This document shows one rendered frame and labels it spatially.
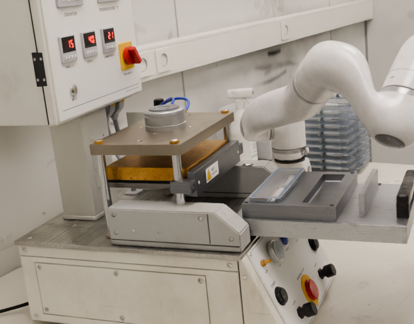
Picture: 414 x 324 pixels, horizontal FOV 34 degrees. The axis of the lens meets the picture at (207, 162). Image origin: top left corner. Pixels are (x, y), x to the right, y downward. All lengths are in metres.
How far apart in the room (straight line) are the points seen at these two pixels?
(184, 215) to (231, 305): 0.17
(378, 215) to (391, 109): 0.18
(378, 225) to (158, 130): 0.44
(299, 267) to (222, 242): 0.22
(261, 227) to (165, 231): 0.17
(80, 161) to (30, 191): 0.40
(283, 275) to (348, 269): 0.28
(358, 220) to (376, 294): 0.28
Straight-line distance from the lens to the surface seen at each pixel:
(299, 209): 1.14
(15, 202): 1.71
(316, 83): 1.29
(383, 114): 1.19
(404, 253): 1.57
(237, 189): 1.40
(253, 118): 1.52
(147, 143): 1.18
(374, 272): 1.48
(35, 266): 1.35
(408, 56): 1.25
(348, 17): 3.31
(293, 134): 1.61
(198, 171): 1.18
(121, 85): 1.41
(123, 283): 1.25
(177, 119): 1.27
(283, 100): 1.48
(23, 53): 1.23
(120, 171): 1.25
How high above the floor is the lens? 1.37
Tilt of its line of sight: 15 degrees down
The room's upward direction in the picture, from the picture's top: 6 degrees counter-clockwise
